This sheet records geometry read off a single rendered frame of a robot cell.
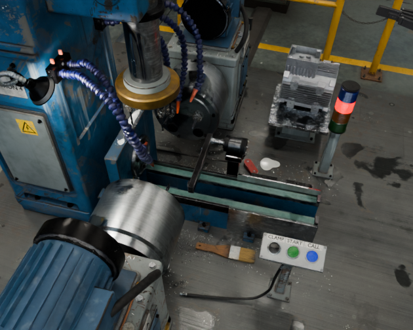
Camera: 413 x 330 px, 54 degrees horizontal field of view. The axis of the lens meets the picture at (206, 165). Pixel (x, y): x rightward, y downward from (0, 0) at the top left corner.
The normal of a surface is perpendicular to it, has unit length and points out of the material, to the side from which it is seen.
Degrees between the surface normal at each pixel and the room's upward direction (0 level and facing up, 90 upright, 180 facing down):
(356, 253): 0
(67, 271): 22
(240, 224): 90
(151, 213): 28
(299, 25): 0
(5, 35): 90
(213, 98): 51
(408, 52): 0
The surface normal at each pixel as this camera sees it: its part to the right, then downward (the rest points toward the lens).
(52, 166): -0.25, 0.71
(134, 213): 0.17, -0.63
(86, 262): 0.64, -0.39
